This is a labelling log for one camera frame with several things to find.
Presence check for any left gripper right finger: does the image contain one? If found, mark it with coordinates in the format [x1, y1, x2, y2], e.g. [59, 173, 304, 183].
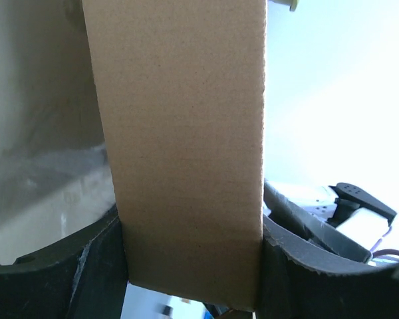
[255, 217, 399, 319]

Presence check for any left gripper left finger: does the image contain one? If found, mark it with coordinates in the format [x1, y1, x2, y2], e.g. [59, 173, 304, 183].
[0, 206, 128, 318]

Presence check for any brown cardboard box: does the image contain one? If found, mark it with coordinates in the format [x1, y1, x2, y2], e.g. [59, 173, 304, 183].
[83, 1, 267, 311]

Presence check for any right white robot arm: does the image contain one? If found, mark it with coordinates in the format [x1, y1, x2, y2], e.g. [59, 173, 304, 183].
[263, 181, 397, 263]

